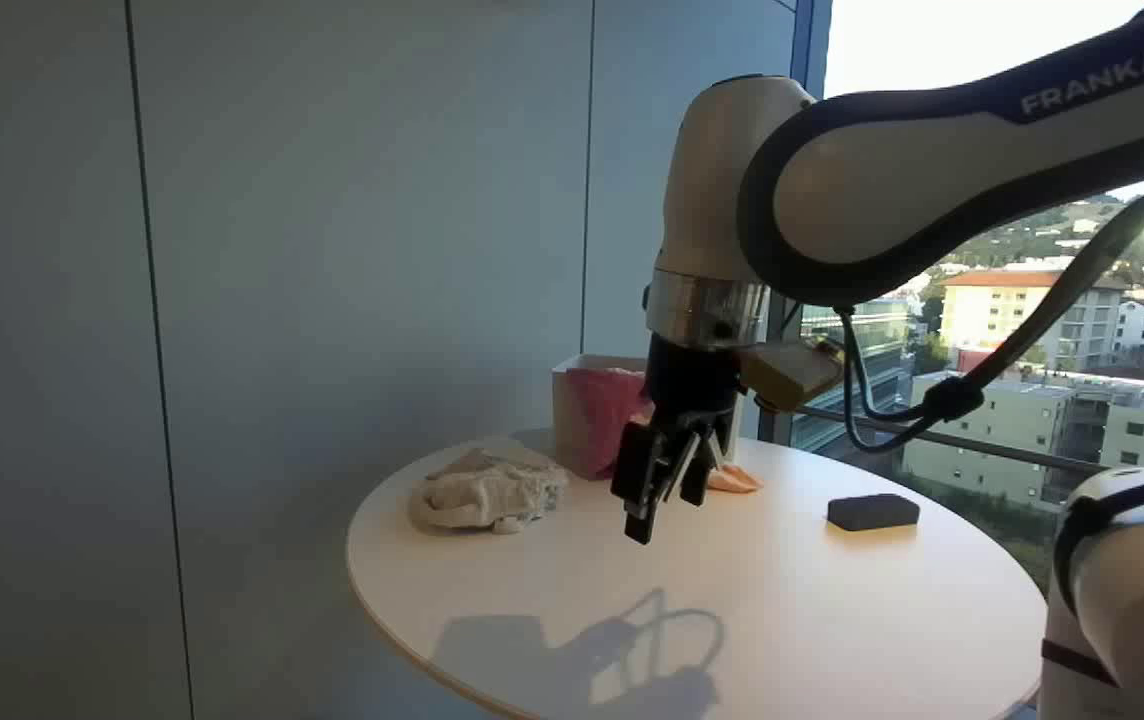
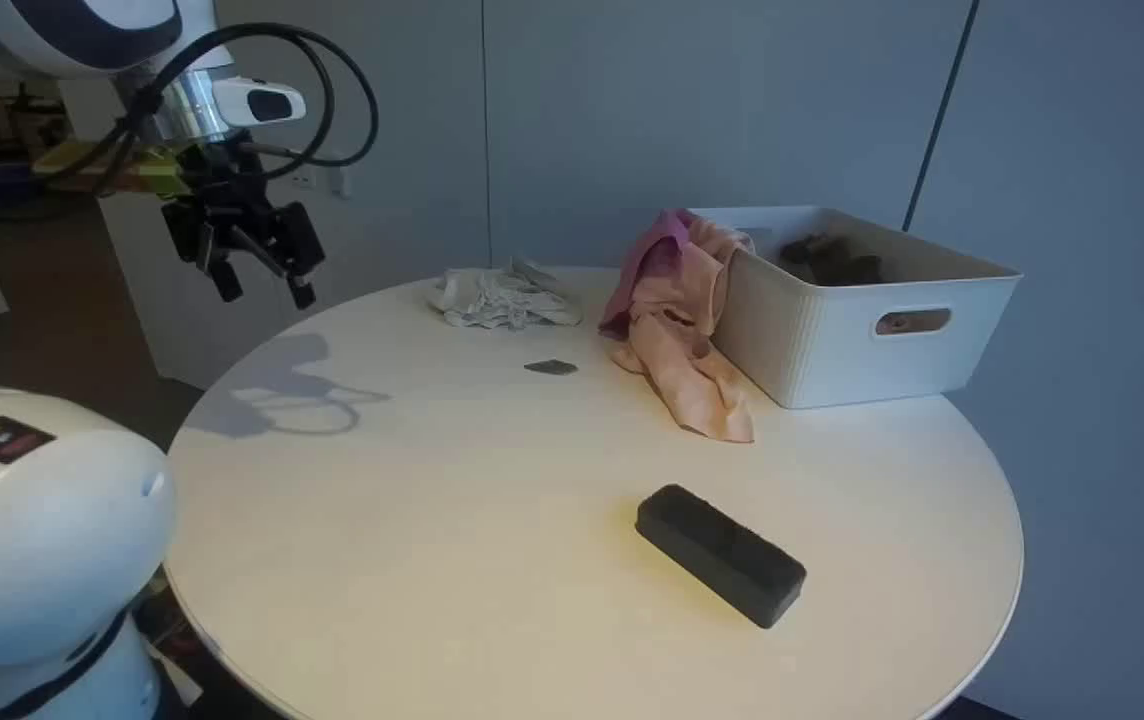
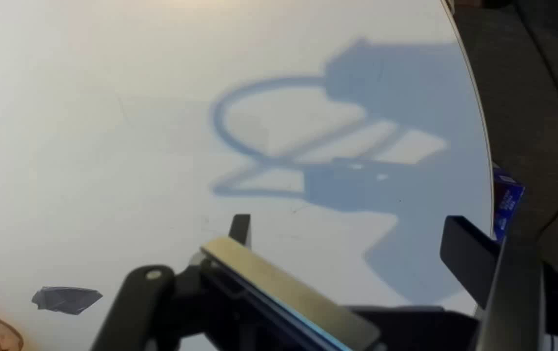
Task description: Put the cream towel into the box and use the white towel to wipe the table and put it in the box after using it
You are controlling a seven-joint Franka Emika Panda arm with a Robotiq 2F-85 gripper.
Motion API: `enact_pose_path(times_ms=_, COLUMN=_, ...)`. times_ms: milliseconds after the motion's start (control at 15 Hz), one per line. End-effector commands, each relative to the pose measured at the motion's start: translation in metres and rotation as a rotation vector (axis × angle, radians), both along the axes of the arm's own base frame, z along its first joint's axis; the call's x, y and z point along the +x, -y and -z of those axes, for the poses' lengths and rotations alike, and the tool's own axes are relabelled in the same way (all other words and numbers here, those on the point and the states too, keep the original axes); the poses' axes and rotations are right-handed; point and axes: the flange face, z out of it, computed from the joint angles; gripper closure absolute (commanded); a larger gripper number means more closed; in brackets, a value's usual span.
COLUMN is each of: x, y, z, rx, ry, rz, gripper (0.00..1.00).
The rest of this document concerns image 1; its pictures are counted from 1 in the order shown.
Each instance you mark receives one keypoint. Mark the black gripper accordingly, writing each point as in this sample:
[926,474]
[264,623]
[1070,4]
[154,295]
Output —
[693,384]

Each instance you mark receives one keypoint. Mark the orange object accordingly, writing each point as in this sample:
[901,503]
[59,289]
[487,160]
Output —
[732,476]

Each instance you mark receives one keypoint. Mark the white towel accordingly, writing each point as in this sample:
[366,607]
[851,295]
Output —
[487,490]

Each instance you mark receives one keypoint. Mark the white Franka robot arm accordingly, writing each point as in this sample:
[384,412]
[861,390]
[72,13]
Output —
[947,160]

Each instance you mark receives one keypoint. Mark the white plastic storage box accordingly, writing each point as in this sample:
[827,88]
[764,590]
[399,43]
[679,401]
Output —
[593,412]

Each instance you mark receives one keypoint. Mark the black rectangular block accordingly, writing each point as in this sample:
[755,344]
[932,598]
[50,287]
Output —
[874,511]

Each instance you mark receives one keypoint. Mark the red roofed building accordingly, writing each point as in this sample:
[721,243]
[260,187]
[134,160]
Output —
[999,307]

